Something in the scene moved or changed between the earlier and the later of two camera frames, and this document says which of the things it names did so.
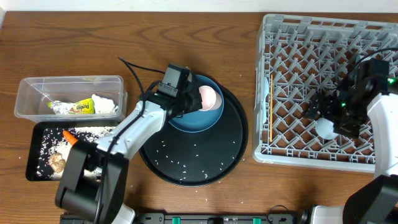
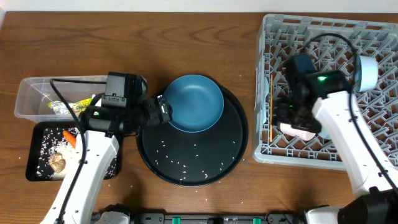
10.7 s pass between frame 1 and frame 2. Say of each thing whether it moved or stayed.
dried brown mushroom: stayed
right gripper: moved
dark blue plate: stayed
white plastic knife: stayed
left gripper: moved
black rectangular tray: stayed
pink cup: moved
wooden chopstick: stayed
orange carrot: stayed
